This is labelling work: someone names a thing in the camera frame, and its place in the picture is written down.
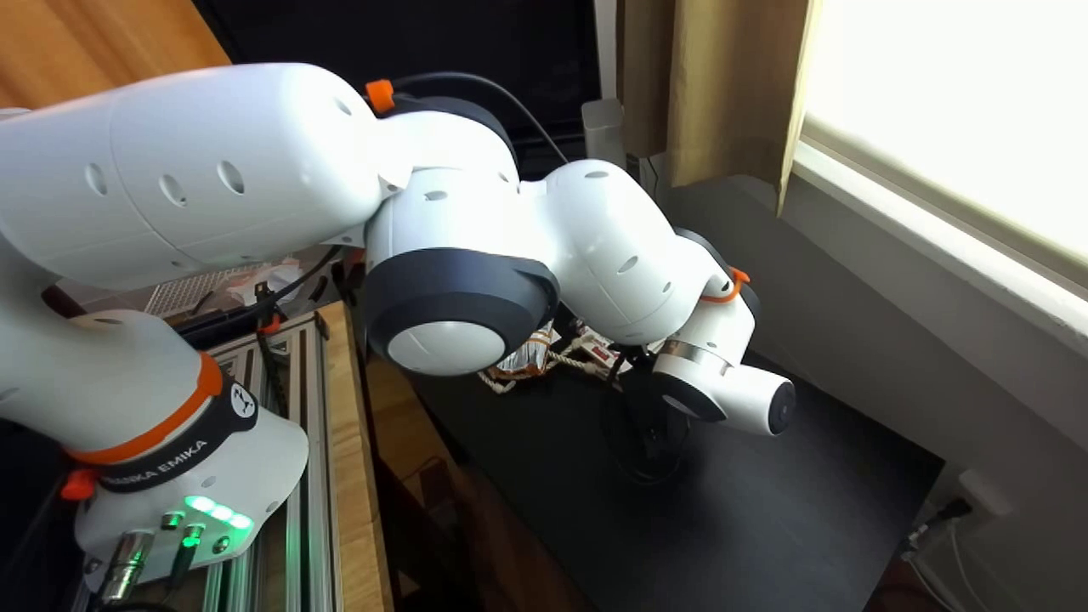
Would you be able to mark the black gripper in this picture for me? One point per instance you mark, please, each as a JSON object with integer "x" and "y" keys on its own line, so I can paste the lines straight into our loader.
{"x": 648, "y": 436}

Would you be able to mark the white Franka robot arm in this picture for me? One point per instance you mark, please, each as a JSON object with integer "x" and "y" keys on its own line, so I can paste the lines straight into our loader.
{"x": 226, "y": 172}

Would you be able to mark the wooden plank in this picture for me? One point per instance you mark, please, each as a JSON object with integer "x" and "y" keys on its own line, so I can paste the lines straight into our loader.
{"x": 355, "y": 478}

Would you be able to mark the white upright box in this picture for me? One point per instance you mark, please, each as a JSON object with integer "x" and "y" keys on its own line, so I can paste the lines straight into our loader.
{"x": 605, "y": 131}

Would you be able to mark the white power strip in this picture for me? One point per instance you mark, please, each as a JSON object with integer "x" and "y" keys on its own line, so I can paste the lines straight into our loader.
{"x": 985, "y": 493}

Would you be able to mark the beige curtain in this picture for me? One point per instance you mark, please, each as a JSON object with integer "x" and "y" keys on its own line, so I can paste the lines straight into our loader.
{"x": 715, "y": 78}

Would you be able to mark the black orange tool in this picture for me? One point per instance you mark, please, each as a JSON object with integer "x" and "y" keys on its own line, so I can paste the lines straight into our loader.
{"x": 270, "y": 316}

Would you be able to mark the wooden board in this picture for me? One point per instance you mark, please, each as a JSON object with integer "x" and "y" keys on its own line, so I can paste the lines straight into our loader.
{"x": 104, "y": 35}

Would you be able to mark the aluminium profile frame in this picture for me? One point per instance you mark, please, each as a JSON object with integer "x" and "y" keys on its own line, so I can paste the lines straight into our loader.
{"x": 307, "y": 454}

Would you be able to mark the white window frame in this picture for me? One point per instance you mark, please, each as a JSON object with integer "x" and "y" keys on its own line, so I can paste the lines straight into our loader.
{"x": 940, "y": 214}

